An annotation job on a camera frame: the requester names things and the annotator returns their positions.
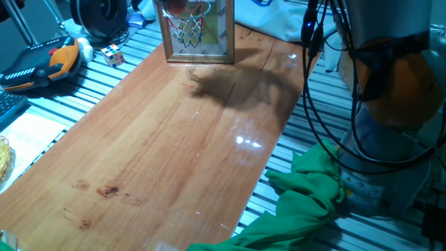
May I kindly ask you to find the small orange toy basketball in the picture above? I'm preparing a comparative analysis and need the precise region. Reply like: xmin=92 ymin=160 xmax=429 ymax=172
xmin=167 ymin=0 xmax=188 ymax=15

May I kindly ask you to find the yellow woven basket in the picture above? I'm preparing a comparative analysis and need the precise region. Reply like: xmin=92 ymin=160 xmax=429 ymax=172
xmin=0 ymin=135 xmax=17 ymax=192

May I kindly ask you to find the wooden board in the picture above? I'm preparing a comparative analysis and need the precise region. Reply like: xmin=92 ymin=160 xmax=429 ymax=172
xmin=0 ymin=24 xmax=320 ymax=251

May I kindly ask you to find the white hoop with coloured net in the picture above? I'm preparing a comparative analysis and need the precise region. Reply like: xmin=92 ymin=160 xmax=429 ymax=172
xmin=162 ymin=0 xmax=213 ymax=49

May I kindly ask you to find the green cloth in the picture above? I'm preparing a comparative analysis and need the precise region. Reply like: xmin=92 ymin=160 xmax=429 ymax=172
xmin=186 ymin=139 xmax=346 ymax=251

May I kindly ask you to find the Rubik's cube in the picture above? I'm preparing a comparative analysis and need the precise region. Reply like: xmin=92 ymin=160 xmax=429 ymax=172
xmin=100 ymin=43 xmax=126 ymax=68

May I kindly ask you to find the blue plastic packet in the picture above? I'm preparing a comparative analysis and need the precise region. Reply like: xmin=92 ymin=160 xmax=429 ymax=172
xmin=127 ymin=10 xmax=148 ymax=29

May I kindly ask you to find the white rounded figurine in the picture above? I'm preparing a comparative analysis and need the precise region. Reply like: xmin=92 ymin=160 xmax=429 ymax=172
xmin=76 ymin=37 xmax=95 ymax=63

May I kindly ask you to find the black filament spool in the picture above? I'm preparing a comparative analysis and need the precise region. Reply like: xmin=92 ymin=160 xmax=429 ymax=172
xmin=69 ymin=0 xmax=128 ymax=39

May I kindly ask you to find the white paper sheet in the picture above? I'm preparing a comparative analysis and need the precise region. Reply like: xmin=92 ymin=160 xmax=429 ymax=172
xmin=0 ymin=111 xmax=67 ymax=195

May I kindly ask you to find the black and orange teach pendant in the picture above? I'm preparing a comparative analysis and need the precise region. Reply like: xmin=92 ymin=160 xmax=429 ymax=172
xmin=0 ymin=36 xmax=82 ymax=93

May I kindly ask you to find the black computer keyboard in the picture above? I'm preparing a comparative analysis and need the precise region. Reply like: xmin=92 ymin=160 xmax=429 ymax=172
xmin=0 ymin=91 xmax=29 ymax=130

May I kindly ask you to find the grey metal tripod pole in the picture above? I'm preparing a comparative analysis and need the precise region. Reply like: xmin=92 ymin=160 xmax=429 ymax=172
xmin=1 ymin=0 xmax=39 ymax=48

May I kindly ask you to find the wooden frame backboard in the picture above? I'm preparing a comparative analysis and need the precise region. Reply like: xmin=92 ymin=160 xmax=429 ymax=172
xmin=153 ymin=0 xmax=236 ymax=65

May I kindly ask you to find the black cable with LED plug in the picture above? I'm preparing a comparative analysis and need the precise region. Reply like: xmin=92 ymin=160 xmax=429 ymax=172
xmin=300 ymin=0 xmax=446 ymax=175

